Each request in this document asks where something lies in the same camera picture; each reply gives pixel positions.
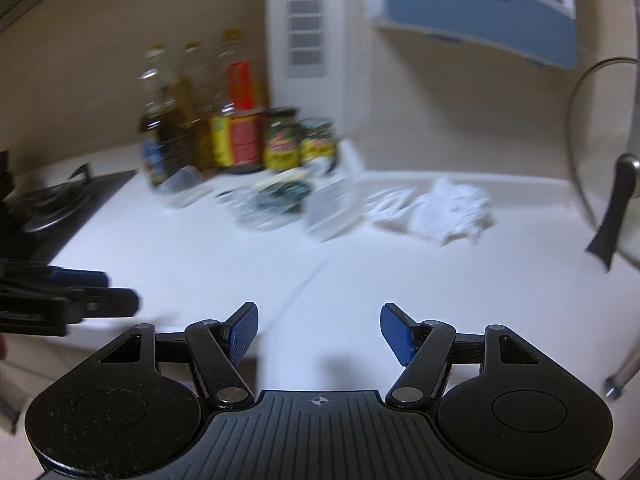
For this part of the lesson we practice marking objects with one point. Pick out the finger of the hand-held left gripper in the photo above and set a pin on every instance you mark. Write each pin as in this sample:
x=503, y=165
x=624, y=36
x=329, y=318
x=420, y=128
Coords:
x=110, y=302
x=80, y=277

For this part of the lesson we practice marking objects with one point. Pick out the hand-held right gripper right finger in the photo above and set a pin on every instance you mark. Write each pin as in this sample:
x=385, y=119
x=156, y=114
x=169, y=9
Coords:
x=397, y=332

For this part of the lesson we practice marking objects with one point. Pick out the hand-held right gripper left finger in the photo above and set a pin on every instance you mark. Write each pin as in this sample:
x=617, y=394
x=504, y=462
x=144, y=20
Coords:
x=242, y=332

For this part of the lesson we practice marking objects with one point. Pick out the white paper towel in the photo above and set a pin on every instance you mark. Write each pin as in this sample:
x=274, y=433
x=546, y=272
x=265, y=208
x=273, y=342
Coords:
x=450, y=210

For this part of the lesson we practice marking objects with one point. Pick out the black gas stove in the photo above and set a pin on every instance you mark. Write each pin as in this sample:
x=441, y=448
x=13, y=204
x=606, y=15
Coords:
x=75, y=200

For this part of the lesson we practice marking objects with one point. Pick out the clear plastic film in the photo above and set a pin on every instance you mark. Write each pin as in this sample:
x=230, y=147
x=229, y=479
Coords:
x=390, y=205

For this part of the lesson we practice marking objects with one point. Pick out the clear plastic packaging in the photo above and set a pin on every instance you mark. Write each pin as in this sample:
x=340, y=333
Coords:
x=330, y=210

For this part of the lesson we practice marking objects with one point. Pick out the clear plastic cup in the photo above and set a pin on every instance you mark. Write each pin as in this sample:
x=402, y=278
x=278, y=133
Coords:
x=182, y=180

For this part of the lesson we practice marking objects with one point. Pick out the crushed plastic water bottle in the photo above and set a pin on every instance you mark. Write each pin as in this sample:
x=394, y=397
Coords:
x=280, y=195

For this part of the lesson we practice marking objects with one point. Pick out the large oil bottle blue label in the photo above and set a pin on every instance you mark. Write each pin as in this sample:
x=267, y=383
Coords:
x=175, y=150

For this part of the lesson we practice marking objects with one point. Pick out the cream plastic wrapper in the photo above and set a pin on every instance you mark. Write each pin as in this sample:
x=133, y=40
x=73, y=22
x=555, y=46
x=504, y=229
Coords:
x=285, y=176

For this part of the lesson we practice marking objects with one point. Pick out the small sauce jar yellow label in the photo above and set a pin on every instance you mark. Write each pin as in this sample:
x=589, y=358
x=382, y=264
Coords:
x=317, y=142

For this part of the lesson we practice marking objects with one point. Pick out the dark sauce bottle yellow cap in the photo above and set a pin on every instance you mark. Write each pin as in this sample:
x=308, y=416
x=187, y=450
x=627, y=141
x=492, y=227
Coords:
x=152, y=85

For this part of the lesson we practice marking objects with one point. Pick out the metal rack leg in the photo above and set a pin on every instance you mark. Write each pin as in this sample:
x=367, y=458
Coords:
x=617, y=382

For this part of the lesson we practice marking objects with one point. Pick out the wall vent grille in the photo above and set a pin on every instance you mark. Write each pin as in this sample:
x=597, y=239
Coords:
x=305, y=20

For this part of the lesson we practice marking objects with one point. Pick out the wall water heater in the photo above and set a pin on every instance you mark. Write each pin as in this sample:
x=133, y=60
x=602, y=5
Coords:
x=475, y=10

